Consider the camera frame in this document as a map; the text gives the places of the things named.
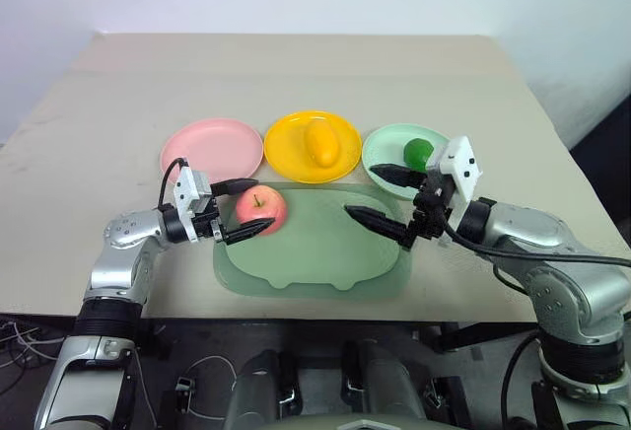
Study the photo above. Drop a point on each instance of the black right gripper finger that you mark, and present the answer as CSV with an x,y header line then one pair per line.
x,y
399,175
379,223

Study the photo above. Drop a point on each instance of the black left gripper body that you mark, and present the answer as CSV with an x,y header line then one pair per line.
x,y
207,223

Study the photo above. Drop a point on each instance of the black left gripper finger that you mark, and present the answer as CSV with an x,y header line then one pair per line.
x,y
236,185
249,230

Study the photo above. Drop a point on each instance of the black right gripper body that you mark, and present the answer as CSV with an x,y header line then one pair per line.
x,y
434,208

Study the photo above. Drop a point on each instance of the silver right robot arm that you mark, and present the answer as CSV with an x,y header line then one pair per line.
x,y
557,272

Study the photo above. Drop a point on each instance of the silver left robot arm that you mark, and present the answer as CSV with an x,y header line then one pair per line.
x,y
123,257

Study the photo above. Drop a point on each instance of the light green round plate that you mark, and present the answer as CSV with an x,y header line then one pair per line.
x,y
384,146

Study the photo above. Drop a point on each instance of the pink round plate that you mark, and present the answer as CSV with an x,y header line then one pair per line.
x,y
217,149

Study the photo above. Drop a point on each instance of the yellow round plate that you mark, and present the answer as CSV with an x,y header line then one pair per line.
x,y
286,149

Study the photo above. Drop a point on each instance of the green lime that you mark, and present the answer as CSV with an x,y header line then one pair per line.
x,y
416,154

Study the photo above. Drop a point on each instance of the red apple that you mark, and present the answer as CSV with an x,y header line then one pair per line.
x,y
270,209

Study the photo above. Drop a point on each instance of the green translucent tray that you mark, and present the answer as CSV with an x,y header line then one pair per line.
x,y
315,252

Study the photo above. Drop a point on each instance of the yellow mango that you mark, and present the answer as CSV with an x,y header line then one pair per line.
x,y
323,144

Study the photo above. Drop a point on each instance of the dark grey rounded shape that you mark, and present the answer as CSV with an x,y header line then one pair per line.
x,y
389,390
256,390

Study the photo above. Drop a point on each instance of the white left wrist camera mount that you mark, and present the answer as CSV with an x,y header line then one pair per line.
x,y
183,188

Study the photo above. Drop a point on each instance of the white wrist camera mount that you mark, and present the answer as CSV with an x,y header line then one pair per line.
x,y
461,166
183,188

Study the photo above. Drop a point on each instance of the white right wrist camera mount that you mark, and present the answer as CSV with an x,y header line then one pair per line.
x,y
461,166

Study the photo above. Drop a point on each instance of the black table frame bar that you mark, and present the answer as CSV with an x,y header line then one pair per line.
x,y
488,334

